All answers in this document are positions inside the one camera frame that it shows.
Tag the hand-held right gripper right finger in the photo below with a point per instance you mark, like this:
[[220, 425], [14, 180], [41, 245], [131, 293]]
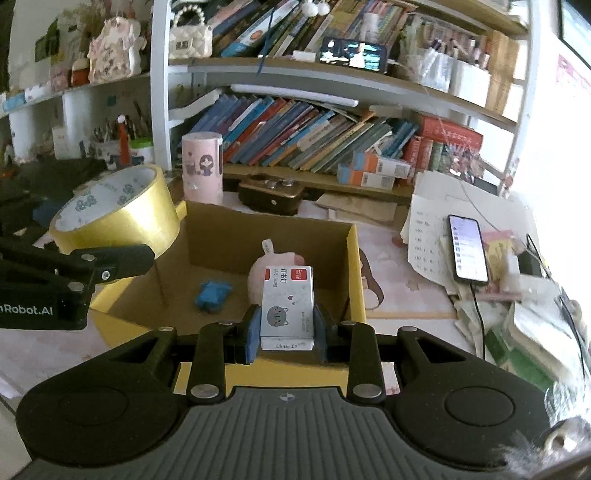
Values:
[[321, 333]]

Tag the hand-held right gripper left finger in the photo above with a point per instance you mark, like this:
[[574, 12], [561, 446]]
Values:
[[251, 333]]

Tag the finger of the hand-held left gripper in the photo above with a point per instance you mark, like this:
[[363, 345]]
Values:
[[111, 263]]

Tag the small white staple box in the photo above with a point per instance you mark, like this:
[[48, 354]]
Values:
[[286, 304]]

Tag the yellow tape roll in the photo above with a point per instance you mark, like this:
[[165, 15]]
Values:
[[134, 217]]

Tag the blue wrapper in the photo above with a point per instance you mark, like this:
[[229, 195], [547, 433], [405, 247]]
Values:
[[212, 296]]

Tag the pink plush pig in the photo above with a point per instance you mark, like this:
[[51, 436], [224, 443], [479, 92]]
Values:
[[257, 277]]

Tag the yellow cardboard box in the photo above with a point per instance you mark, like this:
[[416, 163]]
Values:
[[277, 230]]

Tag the black electronic keyboard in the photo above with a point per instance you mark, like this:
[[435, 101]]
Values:
[[46, 177]]

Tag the pen holder with pens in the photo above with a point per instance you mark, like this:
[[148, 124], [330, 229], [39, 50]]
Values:
[[108, 147]]

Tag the pink cylindrical cup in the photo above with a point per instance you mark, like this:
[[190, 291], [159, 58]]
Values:
[[202, 166]]

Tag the stack of white papers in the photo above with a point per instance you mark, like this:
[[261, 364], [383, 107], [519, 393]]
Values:
[[429, 230]]

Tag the white bookshelf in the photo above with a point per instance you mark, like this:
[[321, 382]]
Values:
[[159, 115]]

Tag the orange and white carton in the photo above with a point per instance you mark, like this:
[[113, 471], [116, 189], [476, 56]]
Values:
[[364, 177], [383, 164]]

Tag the black smartphone with lit screen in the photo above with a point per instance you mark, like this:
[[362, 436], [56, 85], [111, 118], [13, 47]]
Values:
[[468, 249]]

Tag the thick green book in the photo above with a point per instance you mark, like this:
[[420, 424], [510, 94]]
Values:
[[508, 357]]

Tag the row of leaning books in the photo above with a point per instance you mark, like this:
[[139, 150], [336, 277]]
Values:
[[295, 134]]

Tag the pink ceramic figure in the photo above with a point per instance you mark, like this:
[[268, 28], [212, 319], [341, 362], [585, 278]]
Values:
[[115, 53]]

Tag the black power adapter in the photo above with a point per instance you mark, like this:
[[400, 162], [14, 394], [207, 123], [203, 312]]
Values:
[[528, 264]]

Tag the thick red book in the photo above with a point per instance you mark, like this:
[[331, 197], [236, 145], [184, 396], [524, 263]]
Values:
[[448, 131]]

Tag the white quilted handbag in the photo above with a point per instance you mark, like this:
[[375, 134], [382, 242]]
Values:
[[190, 37]]

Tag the white tube lamp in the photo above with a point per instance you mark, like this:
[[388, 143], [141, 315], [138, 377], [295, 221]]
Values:
[[295, 94]]

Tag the grey fuzzy cloth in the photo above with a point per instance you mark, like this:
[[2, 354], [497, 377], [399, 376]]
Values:
[[549, 447]]

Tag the smartphone showing video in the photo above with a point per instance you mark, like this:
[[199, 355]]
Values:
[[353, 54]]

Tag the white pen container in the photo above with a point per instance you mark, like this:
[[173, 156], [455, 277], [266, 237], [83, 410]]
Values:
[[470, 85]]

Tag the row of upright books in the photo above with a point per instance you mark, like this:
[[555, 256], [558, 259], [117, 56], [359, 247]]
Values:
[[286, 27]]

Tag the wall poster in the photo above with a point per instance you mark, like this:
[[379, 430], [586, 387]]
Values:
[[572, 69]]

